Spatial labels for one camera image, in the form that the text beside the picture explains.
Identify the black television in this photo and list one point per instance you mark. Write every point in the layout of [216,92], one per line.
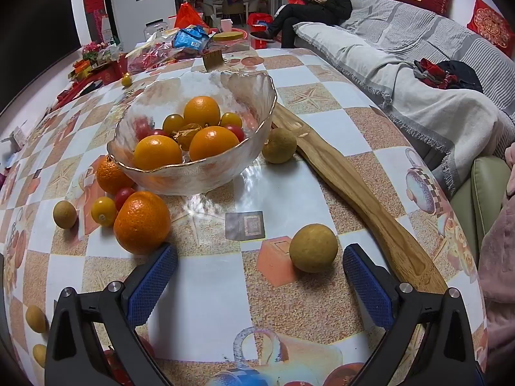
[36,36]

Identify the clear glass bowl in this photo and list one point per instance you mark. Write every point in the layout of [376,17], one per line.
[193,179]

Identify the orange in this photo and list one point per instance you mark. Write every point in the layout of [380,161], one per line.
[141,223]
[202,109]
[109,176]
[213,142]
[157,152]

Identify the long wooden tray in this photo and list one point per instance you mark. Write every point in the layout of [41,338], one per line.
[362,193]

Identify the small wooden tray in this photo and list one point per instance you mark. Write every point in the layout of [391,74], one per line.
[212,59]

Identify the pink flower bouquet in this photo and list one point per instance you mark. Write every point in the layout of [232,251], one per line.
[90,49]

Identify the pink plush cloth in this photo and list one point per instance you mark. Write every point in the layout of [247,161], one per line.
[501,257]

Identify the clear plastic container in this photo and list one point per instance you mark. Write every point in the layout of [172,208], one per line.
[155,28]

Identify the dining table with chairs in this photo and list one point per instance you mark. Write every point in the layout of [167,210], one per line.
[225,6]

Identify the clear bag of red snacks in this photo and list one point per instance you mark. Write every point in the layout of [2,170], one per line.
[149,54]

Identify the grey striped sofa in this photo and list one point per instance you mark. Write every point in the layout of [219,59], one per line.
[406,28]

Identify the brown longan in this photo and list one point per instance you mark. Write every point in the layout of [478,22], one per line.
[35,318]
[279,145]
[64,214]
[313,248]

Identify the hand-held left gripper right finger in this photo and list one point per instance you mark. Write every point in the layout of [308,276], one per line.
[366,285]

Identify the red plastic bag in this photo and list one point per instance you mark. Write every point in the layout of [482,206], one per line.
[188,16]

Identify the yellow-lid container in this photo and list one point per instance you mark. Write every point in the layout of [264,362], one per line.
[228,36]

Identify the red gift box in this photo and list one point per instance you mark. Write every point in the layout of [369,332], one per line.
[102,73]

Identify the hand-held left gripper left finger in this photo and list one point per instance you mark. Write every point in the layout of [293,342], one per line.
[155,281]

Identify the light grey fringed blanket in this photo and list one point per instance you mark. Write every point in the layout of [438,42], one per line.
[402,84]

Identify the dark and red clothes bundle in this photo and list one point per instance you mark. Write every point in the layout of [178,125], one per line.
[446,74]

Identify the blue snack bag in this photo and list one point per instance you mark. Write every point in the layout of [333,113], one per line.
[191,39]

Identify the white paper card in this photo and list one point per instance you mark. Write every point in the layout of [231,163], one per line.
[14,136]

